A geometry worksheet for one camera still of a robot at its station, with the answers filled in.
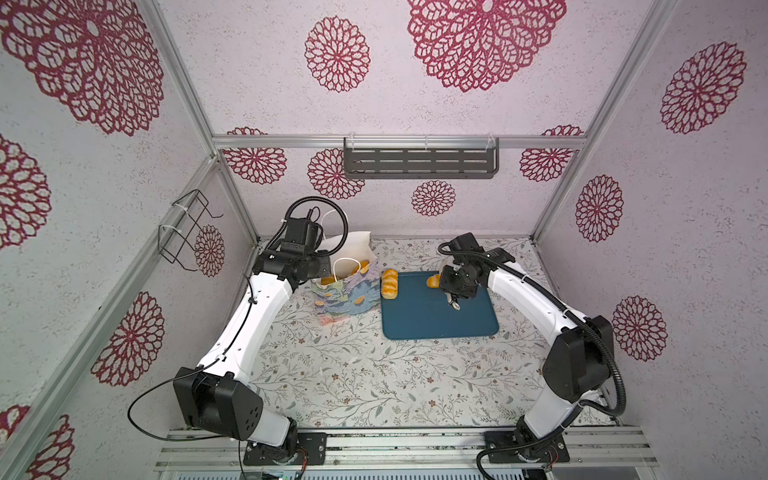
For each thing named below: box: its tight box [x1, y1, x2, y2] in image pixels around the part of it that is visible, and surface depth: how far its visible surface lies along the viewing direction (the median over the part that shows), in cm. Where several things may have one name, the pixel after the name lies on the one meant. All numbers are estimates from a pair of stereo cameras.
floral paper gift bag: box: [311, 231, 381, 326], surface depth 84 cm
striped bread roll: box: [381, 268, 399, 300], surface depth 105 cm
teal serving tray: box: [381, 271, 499, 340], surface depth 97 cm
